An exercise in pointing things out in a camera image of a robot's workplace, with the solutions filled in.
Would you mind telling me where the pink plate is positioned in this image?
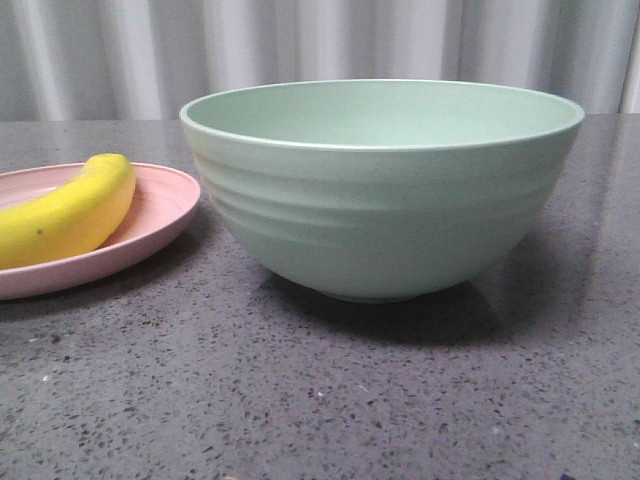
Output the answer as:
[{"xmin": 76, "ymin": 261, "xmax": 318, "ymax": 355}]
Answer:
[{"xmin": 1, "ymin": 163, "xmax": 201, "ymax": 300}]

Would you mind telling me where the yellow banana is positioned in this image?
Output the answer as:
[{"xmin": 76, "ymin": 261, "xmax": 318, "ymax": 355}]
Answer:
[{"xmin": 1, "ymin": 153, "xmax": 136, "ymax": 269}]

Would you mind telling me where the green bowl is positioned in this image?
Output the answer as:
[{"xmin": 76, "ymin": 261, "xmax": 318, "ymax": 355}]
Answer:
[{"xmin": 179, "ymin": 79, "xmax": 585, "ymax": 302}]

